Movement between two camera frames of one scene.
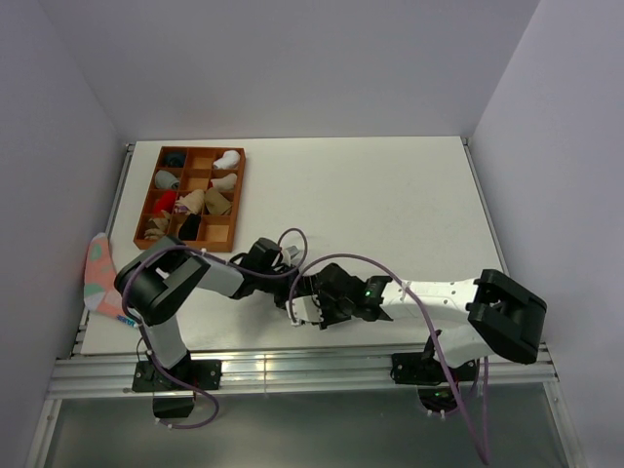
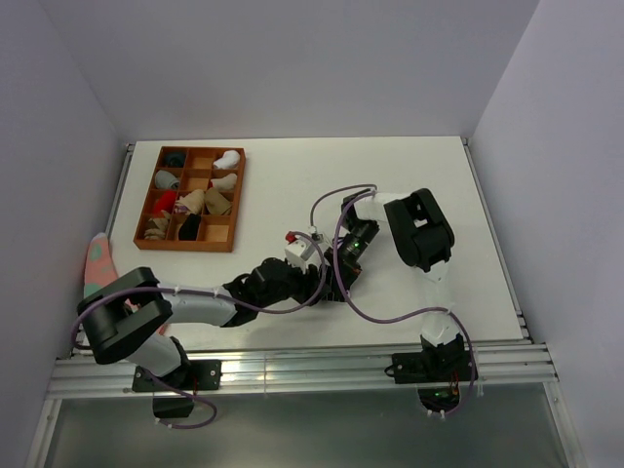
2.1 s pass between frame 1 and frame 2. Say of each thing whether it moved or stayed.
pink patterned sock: stayed
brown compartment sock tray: stayed
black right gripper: moved
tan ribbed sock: stayed
